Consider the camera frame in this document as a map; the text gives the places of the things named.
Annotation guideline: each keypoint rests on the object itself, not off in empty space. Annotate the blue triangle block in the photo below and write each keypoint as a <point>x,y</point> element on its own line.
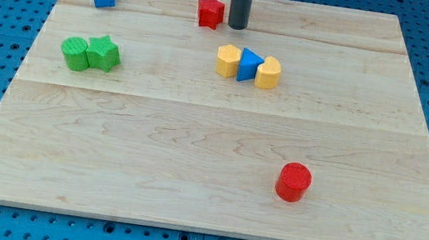
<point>248,65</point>

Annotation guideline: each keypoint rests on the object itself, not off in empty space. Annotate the red star block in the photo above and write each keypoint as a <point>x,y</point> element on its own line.
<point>210,13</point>

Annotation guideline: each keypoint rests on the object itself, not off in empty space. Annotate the green star block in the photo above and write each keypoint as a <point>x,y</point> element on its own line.
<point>102,53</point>

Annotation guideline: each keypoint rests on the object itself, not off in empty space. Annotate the yellow hexagon block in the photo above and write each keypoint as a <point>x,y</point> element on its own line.
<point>228,58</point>

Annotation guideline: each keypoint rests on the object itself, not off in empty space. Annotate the yellow half-round block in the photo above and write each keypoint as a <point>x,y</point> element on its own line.
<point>268,73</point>

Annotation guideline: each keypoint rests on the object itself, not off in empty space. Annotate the light wooden board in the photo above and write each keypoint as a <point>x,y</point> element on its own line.
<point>163,140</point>

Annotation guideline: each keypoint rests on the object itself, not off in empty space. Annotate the red cylinder block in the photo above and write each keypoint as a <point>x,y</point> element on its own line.
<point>293,181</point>

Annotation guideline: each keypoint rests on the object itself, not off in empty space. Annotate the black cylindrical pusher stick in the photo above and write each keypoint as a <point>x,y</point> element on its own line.
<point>241,2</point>

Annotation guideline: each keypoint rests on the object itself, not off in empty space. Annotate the green cylinder block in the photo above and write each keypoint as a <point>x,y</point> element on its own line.
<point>74,52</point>

